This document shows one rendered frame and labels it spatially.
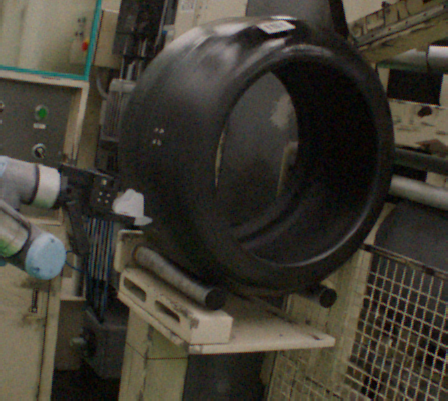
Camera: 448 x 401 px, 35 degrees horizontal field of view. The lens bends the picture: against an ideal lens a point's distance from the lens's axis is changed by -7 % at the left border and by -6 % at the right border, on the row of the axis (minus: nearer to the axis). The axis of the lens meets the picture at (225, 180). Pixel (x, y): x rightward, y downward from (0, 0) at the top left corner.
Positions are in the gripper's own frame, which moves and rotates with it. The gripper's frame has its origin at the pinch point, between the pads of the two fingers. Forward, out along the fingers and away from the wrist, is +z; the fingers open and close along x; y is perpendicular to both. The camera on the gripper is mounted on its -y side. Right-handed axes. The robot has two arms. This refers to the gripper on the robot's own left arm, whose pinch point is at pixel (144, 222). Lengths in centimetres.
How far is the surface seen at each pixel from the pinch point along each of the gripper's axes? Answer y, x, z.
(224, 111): 23.9, -12.2, 3.3
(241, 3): 53, 26, 22
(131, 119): 18.3, 7.5, -5.1
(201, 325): -16.0, -10.9, 11.8
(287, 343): -17.8, -10.8, 33.9
